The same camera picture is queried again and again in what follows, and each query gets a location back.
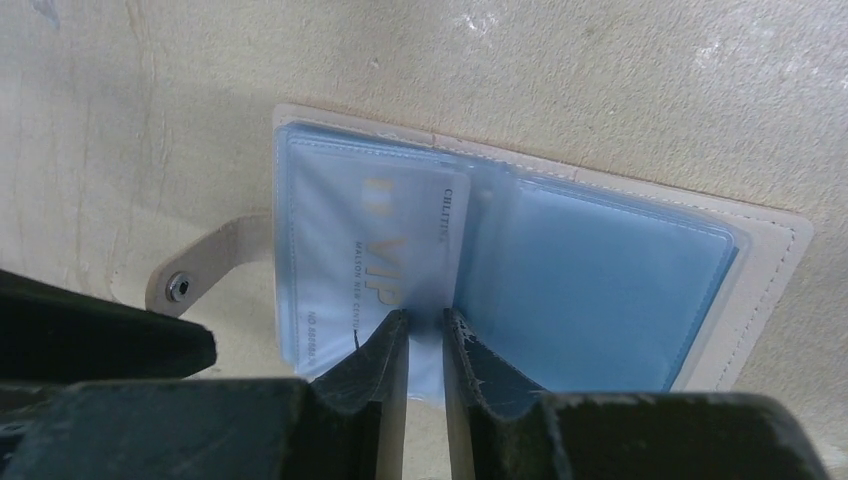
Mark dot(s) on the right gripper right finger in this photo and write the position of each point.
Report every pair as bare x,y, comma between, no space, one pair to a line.
494,427

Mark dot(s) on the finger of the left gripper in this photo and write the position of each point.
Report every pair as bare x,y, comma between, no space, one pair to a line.
51,335

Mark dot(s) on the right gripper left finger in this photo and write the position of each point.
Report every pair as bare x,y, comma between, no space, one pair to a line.
361,406

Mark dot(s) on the white VIP card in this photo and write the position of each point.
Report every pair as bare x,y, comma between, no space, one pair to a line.
366,237

